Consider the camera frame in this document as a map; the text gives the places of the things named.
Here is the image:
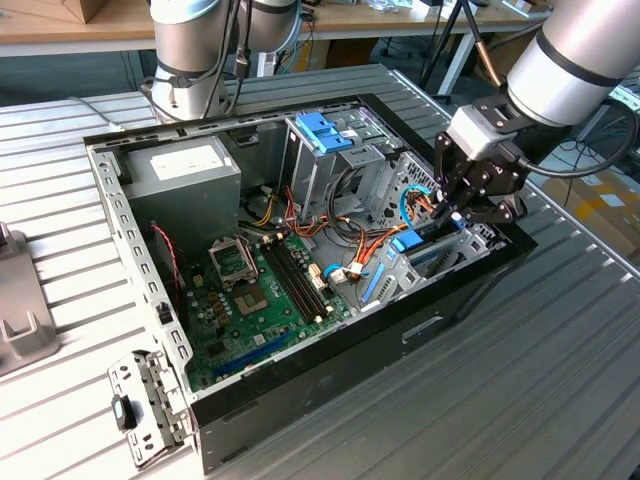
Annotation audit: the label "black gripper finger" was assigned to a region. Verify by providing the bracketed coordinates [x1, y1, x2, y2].
[448, 193, 530, 226]
[432, 131, 487, 221]

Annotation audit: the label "red yellow power wire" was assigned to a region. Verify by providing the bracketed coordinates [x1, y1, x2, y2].
[407, 189, 449, 216]

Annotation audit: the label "hard disk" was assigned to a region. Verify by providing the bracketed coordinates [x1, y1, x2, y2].
[362, 219, 466, 304]

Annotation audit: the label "grey metal disk bay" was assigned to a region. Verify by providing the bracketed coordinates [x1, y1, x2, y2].
[359, 219, 506, 314]

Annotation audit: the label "cardboard box with labels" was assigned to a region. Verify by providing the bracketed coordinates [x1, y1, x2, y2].
[542, 169, 640, 261]

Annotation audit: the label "black tripod stand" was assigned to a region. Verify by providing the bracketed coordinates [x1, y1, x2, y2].
[419, 0, 484, 96]

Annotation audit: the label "blue plastic drive latch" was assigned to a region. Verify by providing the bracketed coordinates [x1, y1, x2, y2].
[294, 112, 355, 156]

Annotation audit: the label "grey metal drive cage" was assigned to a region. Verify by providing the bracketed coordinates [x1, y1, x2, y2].
[279, 107, 401, 224]

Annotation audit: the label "yellowish cardboard box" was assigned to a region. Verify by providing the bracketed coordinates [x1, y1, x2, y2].
[299, 37, 379, 74]

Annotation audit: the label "long wooden desk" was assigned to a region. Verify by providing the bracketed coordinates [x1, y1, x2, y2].
[0, 0, 551, 99]

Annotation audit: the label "small cardboard trays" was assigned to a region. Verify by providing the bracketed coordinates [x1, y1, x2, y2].
[499, 0, 551, 20]

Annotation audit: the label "black RAM slot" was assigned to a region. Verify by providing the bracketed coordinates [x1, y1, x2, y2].
[261, 243, 317, 325]
[267, 241, 323, 322]
[280, 237, 334, 314]
[274, 239, 328, 318]

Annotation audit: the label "open black PC case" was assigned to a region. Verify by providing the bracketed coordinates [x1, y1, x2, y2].
[82, 92, 539, 476]

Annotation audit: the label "CPU socket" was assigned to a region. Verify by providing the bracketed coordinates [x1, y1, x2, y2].
[230, 282, 275, 319]

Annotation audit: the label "metal socket cover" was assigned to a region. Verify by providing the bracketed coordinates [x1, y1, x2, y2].
[206, 237, 260, 292]

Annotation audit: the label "grey power supply unit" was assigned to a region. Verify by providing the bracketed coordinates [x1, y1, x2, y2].
[119, 135, 243, 251]

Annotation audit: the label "blue expansion slot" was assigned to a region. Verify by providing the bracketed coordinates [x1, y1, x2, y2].
[212, 327, 294, 381]

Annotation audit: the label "green motherboard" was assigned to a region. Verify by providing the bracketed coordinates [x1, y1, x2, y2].
[177, 232, 354, 394]

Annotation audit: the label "black case fan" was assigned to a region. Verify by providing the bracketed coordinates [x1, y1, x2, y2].
[148, 222, 185, 309]

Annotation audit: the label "metal expansion card retainer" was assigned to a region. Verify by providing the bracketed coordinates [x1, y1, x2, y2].
[107, 349, 197, 471]

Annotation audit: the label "brown cardboard box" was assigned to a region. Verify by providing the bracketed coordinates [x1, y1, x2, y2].
[39, 0, 109, 24]

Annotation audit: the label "grey plastic parts rack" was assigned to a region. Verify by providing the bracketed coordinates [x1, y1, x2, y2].
[0, 222, 61, 376]

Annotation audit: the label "grey wrist mount block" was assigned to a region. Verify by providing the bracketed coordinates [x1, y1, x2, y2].
[446, 103, 519, 162]

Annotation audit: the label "blue data wire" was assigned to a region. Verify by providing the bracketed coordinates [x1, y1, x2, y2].
[399, 183, 437, 232]

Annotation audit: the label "thick black wrist cable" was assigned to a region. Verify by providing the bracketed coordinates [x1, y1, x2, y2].
[514, 97, 640, 177]

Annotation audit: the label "orange yellow wire bundle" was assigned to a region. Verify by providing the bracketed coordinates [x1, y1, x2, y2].
[349, 222, 411, 281]

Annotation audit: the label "brown sleeved cable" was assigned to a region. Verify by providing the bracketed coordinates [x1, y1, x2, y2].
[462, 0, 505, 87]

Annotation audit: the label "black cable bundle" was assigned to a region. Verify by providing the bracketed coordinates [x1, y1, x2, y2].
[325, 164, 374, 246]

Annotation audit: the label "red orange wire bundle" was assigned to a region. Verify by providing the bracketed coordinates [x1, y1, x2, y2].
[283, 185, 372, 242]

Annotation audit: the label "blue wire white plug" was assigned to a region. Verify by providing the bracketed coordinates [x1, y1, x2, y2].
[322, 262, 361, 287]

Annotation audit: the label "yellow black wire bundle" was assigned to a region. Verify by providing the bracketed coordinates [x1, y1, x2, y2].
[238, 185, 281, 227]

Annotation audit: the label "red fan wire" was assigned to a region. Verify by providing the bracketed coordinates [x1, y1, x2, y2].
[150, 223, 184, 301]

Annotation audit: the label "thin black cable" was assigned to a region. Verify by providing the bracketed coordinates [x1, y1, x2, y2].
[64, 94, 125, 133]

